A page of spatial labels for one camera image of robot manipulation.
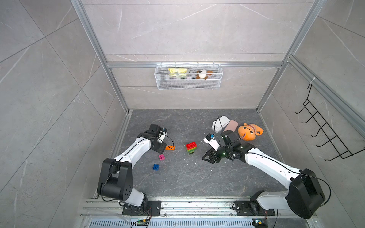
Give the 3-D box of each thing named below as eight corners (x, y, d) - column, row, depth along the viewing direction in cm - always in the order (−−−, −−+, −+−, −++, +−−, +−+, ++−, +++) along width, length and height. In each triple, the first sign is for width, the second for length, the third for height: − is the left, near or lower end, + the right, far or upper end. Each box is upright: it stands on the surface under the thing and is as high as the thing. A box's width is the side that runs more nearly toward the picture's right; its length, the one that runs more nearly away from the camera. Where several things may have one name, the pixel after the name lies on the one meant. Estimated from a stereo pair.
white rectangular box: (219, 134, 106) (220, 130, 102) (210, 127, 110) (211, 124, 106) (230, 124, 112) (231, 120, 108) (221, 118, 116) (222, 114, 112)
